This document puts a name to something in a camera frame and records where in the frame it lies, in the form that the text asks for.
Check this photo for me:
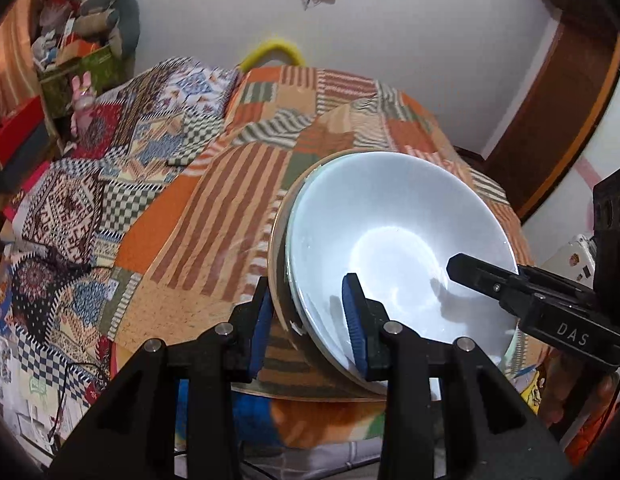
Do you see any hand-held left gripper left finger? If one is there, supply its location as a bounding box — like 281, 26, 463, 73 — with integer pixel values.
47, 276, 275, 480

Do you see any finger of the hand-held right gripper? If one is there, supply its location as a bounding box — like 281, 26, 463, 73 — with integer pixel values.
446, 253, 535, 319

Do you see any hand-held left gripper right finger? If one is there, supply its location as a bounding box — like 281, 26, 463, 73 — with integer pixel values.
341, 272, 573, 480

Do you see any green bowl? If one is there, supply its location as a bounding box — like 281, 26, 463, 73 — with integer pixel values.
284, 162, 391, 393

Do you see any white bowl with brown dots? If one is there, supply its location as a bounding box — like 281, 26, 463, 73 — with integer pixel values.
286, 152, 521, 378

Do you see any person's right hand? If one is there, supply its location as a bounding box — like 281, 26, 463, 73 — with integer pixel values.
537, 347, 618, 428

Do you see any white case with stickers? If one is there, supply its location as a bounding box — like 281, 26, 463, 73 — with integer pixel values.
537, 234, 598, 291

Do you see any yellow printed cloth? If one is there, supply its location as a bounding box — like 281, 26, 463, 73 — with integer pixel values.
515, 370, 543, 411

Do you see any blue cloth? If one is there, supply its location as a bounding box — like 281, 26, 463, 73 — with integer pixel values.
180, 380, 285, 448

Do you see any orange striped patchwork tablecloth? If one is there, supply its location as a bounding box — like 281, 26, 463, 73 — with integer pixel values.
110, 64, 536, 453

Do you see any brown wooden door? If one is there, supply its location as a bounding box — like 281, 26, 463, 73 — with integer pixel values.
482, 0, 620, 221

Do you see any multicoloured patterned blanket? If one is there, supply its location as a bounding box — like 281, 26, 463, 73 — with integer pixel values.
0, 56, 241, 456

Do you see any pink bunny toy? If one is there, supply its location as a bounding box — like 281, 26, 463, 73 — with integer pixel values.
70, 72, 98, 138

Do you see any red box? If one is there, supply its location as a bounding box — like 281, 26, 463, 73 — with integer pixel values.
0, 95, 45, 171

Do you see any orange curtain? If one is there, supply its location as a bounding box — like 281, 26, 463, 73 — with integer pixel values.
0, 0, 43, 126

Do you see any pink wall decoration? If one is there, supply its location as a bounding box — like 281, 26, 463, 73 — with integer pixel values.
575, 157, 608, 188

